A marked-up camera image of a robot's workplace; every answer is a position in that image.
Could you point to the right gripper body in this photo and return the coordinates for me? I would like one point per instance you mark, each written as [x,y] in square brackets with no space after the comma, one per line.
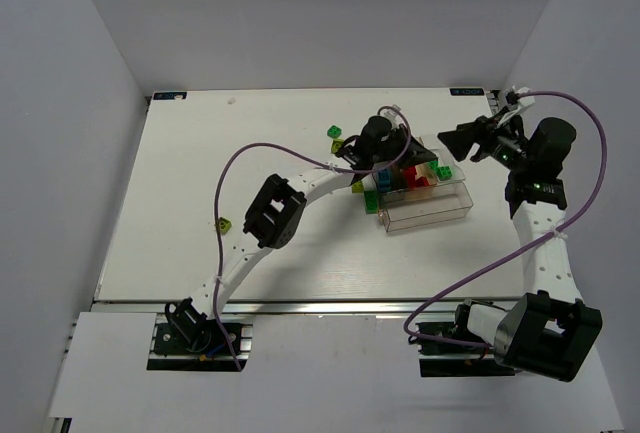
[482,131]

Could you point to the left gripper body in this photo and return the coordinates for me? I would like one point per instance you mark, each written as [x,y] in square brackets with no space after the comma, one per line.
[405,148]

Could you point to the long teal lego brick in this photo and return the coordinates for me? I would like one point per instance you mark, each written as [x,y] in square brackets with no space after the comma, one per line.
[384,181]

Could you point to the red arched lego brick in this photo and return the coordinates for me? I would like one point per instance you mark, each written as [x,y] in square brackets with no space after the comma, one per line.
[410,174]

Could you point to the lime sloped lego brick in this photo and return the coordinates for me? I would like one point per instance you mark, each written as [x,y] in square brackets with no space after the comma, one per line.
[336,145]

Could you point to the green square lego top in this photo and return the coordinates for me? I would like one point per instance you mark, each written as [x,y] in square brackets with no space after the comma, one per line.
[334,132]

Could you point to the green square lego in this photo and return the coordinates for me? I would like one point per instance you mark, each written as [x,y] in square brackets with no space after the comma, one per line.
[334,132]
[444,173]

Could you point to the long green lego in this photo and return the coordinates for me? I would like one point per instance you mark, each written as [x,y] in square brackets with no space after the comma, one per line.
[371,200]

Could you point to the red sloped lego brick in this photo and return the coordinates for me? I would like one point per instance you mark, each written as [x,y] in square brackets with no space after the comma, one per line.
[421,182]

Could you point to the green square lego bottom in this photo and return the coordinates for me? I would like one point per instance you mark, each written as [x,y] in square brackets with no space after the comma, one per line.
[444,173]

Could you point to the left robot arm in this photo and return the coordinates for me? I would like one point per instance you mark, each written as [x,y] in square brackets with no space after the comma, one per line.
[273,216]

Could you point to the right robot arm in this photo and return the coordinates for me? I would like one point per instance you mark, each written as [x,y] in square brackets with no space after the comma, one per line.
[550,330]

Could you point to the lime square lego centre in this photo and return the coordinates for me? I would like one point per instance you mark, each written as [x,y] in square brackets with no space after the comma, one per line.
[357,187]

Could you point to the lime square lego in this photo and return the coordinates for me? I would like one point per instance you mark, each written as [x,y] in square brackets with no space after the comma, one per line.
[223,225]
[357,187]

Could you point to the smoky grey plastic tray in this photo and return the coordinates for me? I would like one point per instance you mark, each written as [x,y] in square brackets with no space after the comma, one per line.
[399,187]

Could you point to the clear plastic base box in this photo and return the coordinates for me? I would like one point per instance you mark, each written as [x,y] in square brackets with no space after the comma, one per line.
[419,207]

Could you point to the lime square lego left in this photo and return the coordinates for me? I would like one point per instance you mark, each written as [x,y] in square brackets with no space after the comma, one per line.
[223,225]

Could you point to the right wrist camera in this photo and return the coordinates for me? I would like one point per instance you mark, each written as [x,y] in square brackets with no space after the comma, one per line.
[517,101]

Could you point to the aluminium table frame rail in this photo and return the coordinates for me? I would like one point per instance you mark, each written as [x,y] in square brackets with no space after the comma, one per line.
[275,308]

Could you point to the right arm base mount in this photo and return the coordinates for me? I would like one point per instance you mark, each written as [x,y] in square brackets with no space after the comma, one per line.
[443,360]

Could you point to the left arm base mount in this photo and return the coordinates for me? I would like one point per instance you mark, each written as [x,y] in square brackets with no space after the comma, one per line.
[185,339]

